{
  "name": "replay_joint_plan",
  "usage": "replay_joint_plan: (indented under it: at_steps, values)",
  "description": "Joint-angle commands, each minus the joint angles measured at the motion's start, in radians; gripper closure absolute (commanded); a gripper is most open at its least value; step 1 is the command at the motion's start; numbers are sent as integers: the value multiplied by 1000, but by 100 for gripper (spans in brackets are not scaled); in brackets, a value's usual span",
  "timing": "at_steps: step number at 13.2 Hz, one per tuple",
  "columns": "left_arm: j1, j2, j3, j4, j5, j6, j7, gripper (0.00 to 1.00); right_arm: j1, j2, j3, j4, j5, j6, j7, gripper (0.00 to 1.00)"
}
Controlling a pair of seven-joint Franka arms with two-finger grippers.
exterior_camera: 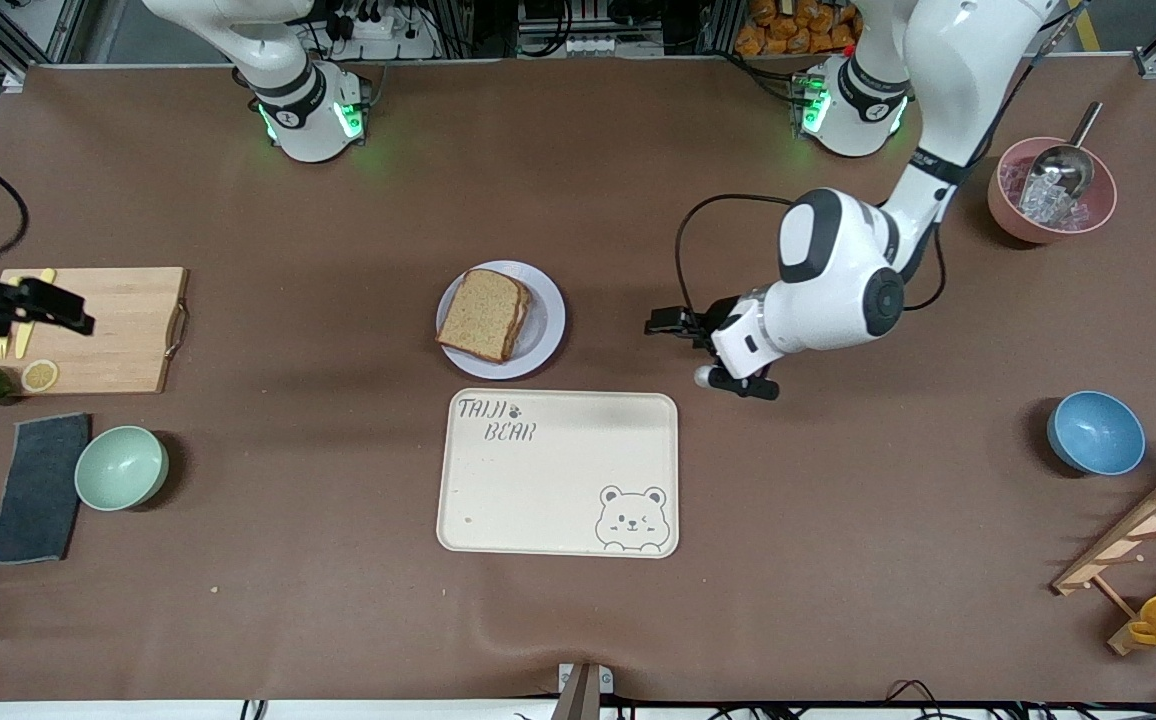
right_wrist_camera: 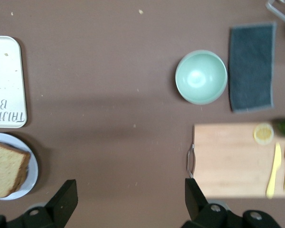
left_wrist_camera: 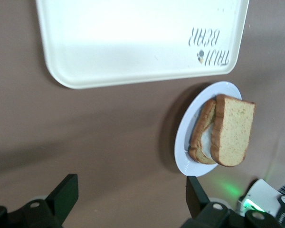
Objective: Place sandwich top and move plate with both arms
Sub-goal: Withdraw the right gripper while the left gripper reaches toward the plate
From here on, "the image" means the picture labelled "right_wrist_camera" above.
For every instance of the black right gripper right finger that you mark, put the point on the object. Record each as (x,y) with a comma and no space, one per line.
(197,204)

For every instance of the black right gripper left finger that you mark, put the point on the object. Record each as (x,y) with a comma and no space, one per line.
(61,202)

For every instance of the white round plate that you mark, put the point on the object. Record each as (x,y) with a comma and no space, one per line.
(32,171)

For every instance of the brown toast bread slice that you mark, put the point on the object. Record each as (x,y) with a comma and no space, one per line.
(4,166)

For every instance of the wooden cutting board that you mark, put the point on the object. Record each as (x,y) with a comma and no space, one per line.
(228,161)

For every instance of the yellow plastic knife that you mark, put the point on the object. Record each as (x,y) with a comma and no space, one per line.
(276,161)

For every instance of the cut lemon half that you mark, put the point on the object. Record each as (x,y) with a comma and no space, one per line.
(263,133)

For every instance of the mint green bowl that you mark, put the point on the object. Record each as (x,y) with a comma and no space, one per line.
(200,76)

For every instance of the cream bear print tray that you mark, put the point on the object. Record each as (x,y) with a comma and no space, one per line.
(4,78)

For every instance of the dark grey cloth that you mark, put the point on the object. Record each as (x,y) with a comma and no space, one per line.
(251,69)

